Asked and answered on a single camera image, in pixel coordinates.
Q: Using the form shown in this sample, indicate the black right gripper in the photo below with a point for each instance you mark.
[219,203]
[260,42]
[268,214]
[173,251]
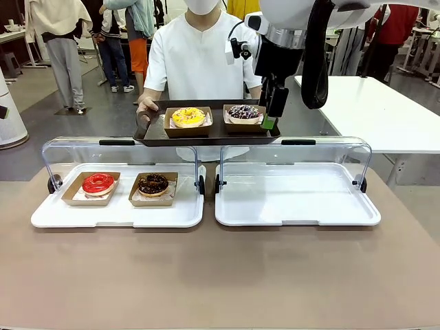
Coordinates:
[278,62]

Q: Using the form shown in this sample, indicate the purple drizzled donut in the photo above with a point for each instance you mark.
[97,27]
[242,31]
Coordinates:
[242,115]

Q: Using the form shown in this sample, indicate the dark brown serving tray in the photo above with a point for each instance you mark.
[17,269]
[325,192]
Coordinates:
[220,137]

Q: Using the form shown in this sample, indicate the cardboard box of yellow donut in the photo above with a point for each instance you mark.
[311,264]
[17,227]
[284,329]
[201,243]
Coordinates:
[187,132]

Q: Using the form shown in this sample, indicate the yellow sprinkled donut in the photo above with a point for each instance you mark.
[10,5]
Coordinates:
[178,118]

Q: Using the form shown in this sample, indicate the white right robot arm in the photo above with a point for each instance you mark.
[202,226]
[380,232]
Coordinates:
[282,17]

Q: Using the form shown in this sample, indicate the person's right forearm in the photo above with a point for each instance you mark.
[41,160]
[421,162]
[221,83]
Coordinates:
[153,94]

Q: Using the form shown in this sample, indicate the person's left forearm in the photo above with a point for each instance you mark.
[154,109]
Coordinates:
[255,93]

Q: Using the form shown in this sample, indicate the person torso in white shirt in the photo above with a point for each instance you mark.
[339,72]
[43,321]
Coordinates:
[196,58]

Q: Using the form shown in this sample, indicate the chocolate sprinkled donut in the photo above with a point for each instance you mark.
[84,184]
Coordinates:
[153,185]

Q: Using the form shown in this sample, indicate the cardboard box of chocolate donut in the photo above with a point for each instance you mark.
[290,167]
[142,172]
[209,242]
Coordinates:
[151,202]

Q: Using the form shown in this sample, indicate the red glazed donut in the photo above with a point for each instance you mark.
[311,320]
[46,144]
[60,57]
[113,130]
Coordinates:
[90,187]

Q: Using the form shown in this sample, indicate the cardboard box of red donut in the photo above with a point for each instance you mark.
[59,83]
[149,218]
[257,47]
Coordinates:
[74,199]

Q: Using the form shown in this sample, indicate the person's right hand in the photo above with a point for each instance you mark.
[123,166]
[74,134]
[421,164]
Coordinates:
[148,104]

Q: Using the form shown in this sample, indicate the clear plastic display lid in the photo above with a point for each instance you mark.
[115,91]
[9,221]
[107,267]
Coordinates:
[309,151]
[120,151]

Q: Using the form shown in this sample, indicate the bystander in black apron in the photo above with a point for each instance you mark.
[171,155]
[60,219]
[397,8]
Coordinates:
[347,51]

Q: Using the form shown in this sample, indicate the bystander in yellow top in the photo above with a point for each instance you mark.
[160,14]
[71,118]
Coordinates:
[245,8]

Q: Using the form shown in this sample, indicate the white side table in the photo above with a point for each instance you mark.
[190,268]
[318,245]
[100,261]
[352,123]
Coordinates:
[371,113]

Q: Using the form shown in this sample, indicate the white display tray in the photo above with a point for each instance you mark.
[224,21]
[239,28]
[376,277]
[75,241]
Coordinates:
[295,196]
[154,214]

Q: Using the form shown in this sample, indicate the black slanted pole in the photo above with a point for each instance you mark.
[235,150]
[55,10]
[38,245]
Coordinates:
[369,51]

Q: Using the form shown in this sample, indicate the white face mask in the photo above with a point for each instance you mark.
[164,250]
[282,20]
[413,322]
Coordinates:
[203,6]

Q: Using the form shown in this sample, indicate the bystander in red shirt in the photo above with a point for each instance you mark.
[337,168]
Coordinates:
[395,31]

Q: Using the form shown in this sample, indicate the bystander in orange skirt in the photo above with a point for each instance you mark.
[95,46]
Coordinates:
[139,51]

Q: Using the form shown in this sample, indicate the bystander in blue jeans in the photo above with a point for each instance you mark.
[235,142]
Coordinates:
[115,51]

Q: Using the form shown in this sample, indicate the bystander in beige jacket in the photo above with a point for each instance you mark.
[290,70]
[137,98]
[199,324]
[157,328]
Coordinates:
[65,51]

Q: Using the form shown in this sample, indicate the grey plastic stool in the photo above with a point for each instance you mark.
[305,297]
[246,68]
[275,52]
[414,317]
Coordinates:
[12,65]

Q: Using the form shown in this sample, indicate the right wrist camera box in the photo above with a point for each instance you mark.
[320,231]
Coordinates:
[232,51]

